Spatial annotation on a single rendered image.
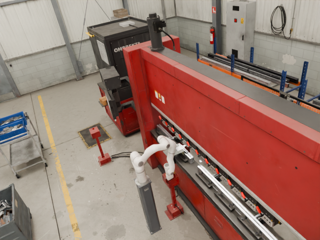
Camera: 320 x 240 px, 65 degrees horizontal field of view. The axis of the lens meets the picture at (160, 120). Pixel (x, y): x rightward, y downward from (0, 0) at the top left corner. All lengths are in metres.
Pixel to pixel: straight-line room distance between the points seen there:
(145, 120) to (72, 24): 6.08
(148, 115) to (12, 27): 6.33
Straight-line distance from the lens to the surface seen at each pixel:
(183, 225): 4.03
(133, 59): 3.75
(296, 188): 2.12
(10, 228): 4.17
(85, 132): 6.44
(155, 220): 3.84
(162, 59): 3.16
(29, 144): 6.22
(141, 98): 4.00
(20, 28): 9.48
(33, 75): 9.82
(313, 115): 2.02
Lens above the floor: 3.34
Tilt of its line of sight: 33 degrees down
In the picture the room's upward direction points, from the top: 9 degrees counter-clockwise
